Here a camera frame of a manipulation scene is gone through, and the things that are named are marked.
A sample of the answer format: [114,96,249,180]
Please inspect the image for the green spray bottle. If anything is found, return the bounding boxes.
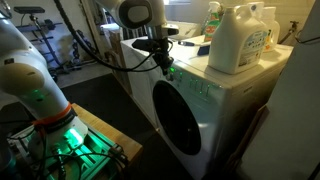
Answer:
[203,0,223,43]

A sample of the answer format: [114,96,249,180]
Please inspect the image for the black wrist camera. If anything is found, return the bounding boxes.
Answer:
[131,37,158,53]

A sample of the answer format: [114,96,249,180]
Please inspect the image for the wooden table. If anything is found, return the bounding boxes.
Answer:
[71,102,144,164]

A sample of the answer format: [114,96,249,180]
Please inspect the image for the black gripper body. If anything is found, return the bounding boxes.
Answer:
[153,37,175,66]

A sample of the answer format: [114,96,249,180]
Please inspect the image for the large white detergent jug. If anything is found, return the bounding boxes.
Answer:
[207,4,269,75]

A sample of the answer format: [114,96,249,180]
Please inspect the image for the small white bottle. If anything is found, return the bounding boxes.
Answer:
[261,5,281,53]

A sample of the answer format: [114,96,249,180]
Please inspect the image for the aluminium base frame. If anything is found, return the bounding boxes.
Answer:
[6,124,129,180]

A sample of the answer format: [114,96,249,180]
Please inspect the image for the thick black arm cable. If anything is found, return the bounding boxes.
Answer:
[53,0,174,73]

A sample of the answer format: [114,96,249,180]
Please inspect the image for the white dryer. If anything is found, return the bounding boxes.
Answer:
[166,20,203,38]

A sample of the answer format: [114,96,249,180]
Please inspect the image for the wall water valve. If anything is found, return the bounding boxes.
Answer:
[278,19,300,44]

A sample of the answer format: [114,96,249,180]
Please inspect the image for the white front-load washing machine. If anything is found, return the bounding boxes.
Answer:
[121,33,294,180]

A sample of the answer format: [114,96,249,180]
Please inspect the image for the dark round washer door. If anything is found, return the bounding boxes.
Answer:
[152,79,203,156]

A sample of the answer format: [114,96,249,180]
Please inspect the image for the black exercise equipment rack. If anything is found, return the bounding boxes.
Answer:
[24,18,89,76]

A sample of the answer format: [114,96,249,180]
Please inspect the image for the black weight bench pad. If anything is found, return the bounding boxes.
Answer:
[14,5,46,15]

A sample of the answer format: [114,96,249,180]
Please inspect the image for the thin black base cables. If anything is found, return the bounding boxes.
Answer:
[6,119,116,180]

